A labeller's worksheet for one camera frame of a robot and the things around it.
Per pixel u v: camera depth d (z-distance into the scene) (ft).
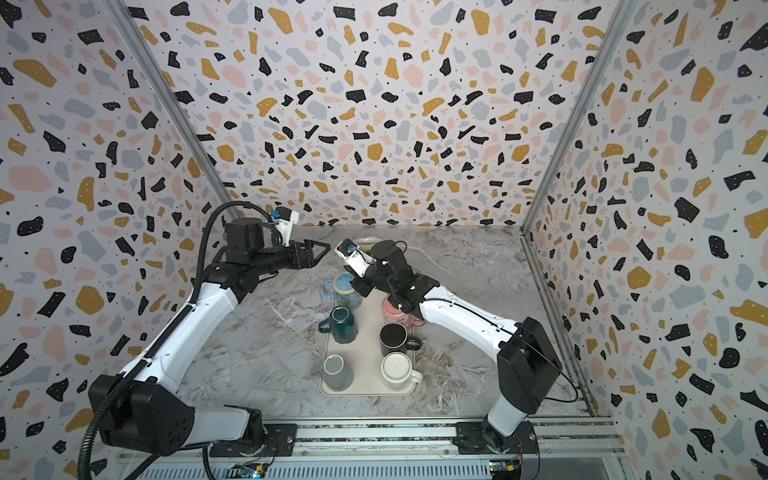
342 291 2.95
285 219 2.24
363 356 2.87
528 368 1.45
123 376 1.32
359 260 2.17
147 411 1.28
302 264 2.24
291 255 2.22
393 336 2.69
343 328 2.80
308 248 2.25
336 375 2.48
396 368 2.57
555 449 2.41
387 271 1.93
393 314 2.76
